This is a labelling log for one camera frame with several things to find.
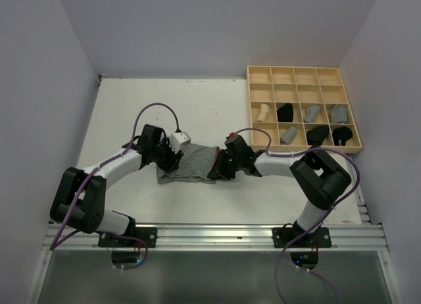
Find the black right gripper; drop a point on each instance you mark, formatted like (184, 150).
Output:
(218, 170)

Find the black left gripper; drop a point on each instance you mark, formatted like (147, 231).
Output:
(172, 162)

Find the grey striped underwear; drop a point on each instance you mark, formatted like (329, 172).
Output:
(195, 165)

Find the beige underwear with navy trim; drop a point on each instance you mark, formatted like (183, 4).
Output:
(263, 113)

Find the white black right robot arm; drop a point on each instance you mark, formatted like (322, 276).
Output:
(317, 173)

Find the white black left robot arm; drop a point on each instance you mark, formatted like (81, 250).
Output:
(80, 199)

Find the grey rolled sock lower left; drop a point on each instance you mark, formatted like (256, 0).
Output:
(288, 136)

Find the grey rolled sock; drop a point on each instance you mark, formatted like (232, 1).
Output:
(339, 114)
(288, 136)
(311, 113)

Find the black rolled sock upper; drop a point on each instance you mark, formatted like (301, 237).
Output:
(285, 113)

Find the black rolled sock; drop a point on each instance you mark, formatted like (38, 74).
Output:
(285, 113)
(342, 135)
(317, 135)

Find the black rolled sock lower middle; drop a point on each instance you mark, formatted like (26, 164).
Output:
(317, 135)

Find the wooden compartment tray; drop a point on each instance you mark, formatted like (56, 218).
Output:
(301, 86)

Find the grey rolled sock middle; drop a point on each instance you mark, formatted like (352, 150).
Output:
(311, 113)

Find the black rolled sock lower right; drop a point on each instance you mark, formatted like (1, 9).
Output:
(342, 135)

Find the grey rolled sock right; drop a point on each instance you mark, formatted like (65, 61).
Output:
(339, 114)

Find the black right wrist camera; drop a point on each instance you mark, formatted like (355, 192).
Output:
(238, 148)

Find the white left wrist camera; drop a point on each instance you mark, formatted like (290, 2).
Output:
(177, 140)

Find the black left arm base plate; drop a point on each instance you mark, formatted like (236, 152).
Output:
(138, 237)

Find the aluminium frame rail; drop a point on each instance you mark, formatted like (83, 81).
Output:
(223, 237)

